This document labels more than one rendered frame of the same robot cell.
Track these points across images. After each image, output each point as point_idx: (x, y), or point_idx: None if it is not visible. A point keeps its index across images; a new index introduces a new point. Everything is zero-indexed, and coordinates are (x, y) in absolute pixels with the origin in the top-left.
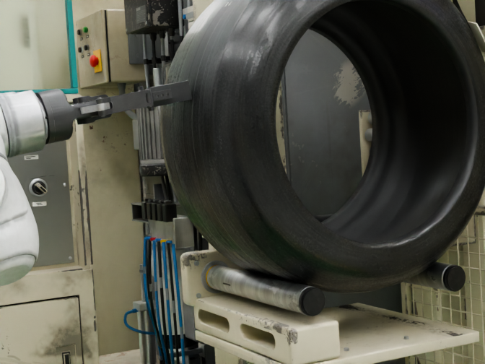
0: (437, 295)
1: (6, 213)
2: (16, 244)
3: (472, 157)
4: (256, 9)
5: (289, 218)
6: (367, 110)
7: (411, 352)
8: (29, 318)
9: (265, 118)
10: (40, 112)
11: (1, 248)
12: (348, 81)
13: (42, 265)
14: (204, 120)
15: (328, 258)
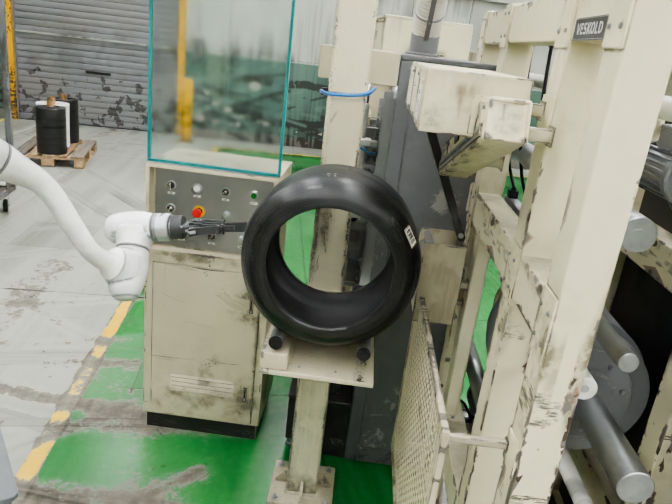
0: (449, 339)
1: (121, 277)
2: (123, 290)
3: (385, 299)
4: (270, 202)
5: (267, 304)
6: (425, 228)
7: (328, 380)
8: (236, 279)
9: (260, 257)
10: (164, 228)
11: (116, 290)
12: (442, 200)
13: None
14: (241, 246)
15: (286, 326)
